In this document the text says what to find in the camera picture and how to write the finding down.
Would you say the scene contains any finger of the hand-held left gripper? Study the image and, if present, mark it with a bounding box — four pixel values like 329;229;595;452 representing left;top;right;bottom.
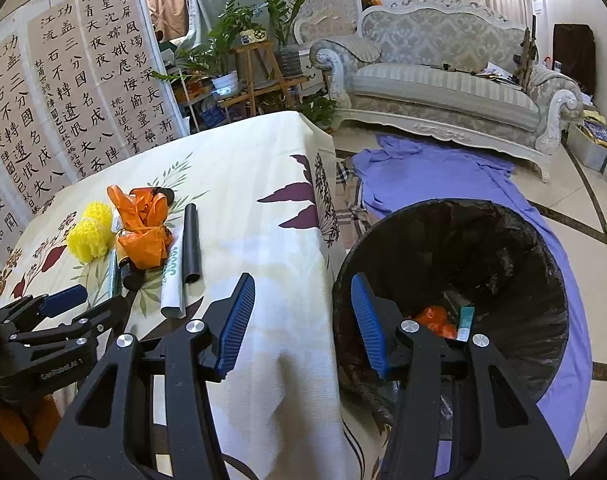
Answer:
0;284;89;333
6;294;134;348

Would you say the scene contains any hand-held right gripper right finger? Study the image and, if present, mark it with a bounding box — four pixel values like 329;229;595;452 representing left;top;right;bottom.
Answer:
351;272;569;480

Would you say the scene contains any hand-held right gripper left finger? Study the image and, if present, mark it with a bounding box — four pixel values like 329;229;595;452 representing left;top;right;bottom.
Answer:
39;272;256;480

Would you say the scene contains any yellow foam mesh ball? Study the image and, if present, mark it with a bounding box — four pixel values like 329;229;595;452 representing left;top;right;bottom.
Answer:
66;219;109;265
83;201;114;227

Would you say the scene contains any black cylindrical bottle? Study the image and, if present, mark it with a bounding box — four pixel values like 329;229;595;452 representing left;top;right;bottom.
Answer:
119;257;145;291

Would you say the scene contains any orange wrapper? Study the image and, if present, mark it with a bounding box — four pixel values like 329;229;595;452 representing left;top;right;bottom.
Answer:
414;305;458;339

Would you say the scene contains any black tube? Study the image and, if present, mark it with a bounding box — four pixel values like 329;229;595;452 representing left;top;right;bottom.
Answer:
183;203;202;283

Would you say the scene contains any orange plastic bag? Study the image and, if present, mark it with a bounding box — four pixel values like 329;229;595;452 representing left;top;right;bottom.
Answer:
116;227;173;271
107;186;170;233

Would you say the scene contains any teal tube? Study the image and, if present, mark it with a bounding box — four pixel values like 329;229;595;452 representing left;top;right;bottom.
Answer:
457;306;477;343

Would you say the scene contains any bin with black bag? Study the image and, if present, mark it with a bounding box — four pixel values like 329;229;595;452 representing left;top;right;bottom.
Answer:
332;199;570;461

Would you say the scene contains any orange-brown object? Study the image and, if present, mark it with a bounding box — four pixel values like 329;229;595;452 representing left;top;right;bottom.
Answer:
0;395;59;453

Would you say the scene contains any plaid cloth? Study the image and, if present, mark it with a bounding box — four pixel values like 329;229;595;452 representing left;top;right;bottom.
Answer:
333;157;374;241

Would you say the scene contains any floral tablecloth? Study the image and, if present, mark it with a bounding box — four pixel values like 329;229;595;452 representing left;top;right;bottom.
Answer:
0;110;399;480

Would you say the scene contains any purple cloth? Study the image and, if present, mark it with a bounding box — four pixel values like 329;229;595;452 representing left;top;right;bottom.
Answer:
351;132;593;480

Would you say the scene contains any calligraphy folding screen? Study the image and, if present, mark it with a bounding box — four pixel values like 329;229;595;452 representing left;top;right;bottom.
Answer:
0;0;189;286

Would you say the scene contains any white metal rack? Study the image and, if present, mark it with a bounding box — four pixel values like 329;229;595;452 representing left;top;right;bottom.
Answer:
176;72;219;136

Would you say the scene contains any small green floor plant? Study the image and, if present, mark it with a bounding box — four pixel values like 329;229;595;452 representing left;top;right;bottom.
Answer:
296;92;339;131

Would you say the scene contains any leafy plant in white pot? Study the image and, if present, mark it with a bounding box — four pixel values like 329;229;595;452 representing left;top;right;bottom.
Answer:
150;0;264;101

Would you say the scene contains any wooden plant stand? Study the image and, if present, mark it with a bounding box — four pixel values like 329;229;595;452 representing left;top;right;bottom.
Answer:
218;40;314;116

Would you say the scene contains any ornate grey sofa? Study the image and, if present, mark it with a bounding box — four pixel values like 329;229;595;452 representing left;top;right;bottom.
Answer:
311;0;584;183

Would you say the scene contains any tall plant in grey pot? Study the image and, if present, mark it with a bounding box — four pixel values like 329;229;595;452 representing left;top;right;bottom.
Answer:
253;0;309;76

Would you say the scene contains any grey storage box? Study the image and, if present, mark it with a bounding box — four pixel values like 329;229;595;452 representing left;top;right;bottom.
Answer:
566;110;607;173

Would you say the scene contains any pile of papers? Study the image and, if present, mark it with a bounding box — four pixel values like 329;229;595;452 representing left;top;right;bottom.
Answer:
476;62;521;86

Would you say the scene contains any ornate white armchair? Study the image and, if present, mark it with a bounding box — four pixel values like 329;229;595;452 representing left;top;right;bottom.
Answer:
294;7;364;48

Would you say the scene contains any toy rifle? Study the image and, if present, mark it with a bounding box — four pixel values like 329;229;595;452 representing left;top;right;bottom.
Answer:
516;15;539;86

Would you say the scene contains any brown curtain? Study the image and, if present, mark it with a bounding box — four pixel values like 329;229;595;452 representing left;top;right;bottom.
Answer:
143;0;191;41

